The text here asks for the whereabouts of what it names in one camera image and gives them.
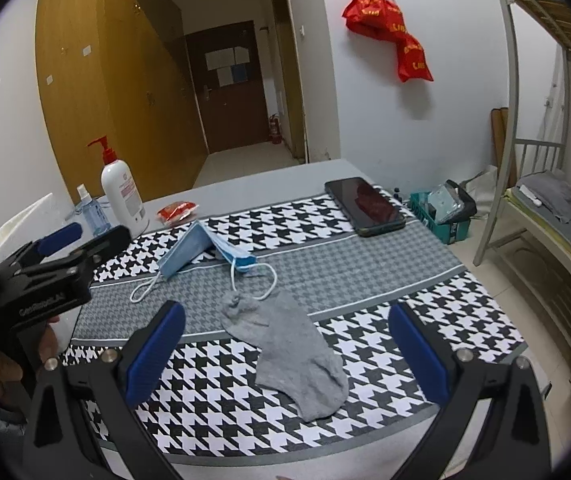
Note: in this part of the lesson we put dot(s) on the grey sock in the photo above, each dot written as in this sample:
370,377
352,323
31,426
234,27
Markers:
290,355

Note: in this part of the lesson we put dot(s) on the red printed shopping bag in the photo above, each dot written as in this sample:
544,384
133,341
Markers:
415,60
370,10

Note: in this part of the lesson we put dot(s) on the grey folded clothes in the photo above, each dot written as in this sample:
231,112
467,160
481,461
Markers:
555,195

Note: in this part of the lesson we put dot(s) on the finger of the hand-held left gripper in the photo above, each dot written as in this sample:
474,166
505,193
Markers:
58,240
105,245

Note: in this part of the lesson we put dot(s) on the blue face mask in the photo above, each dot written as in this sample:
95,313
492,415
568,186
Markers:
185,255

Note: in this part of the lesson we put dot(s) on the leaning wooden boards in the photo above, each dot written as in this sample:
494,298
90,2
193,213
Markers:
500,145

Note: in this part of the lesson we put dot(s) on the houndstooth table cloth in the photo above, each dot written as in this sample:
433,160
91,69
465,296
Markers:
365,280

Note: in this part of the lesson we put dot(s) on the red fire extinguisher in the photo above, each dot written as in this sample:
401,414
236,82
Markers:
275,130

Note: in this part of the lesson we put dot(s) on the red snack packet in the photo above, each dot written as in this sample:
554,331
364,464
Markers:
178,210

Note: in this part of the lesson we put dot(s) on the yellow wooden wardrobe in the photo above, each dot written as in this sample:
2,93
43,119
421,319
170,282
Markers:
105,90

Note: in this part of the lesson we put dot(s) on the metal bunk bed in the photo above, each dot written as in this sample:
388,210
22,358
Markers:
565,240

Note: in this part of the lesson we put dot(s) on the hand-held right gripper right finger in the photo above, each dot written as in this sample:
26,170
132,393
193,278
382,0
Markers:
420,355

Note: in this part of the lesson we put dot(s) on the white foam box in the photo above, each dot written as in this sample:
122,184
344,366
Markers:
20,220

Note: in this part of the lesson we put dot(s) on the white tube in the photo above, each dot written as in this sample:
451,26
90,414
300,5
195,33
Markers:
530,196

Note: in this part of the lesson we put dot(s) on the white pump lotion bottle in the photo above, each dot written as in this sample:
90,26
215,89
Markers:
123,195

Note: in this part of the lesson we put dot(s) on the green plastic basket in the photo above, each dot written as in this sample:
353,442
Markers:
440,215

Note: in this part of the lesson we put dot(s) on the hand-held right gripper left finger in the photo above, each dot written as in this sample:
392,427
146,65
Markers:
155,355

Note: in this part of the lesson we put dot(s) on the white paper notices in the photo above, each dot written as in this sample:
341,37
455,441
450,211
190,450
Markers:
228,65

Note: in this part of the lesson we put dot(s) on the wooden side door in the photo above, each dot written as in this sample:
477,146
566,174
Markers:
290,75

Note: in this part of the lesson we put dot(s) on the small clear spray bottle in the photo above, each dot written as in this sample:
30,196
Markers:
94,217

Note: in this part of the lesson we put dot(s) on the dark brown entrance door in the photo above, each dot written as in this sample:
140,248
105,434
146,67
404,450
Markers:
230,110

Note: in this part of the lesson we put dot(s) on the white tote bag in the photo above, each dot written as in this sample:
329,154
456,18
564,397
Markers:
483,185

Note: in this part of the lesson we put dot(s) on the black smartphone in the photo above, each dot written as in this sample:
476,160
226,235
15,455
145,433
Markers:
365,205

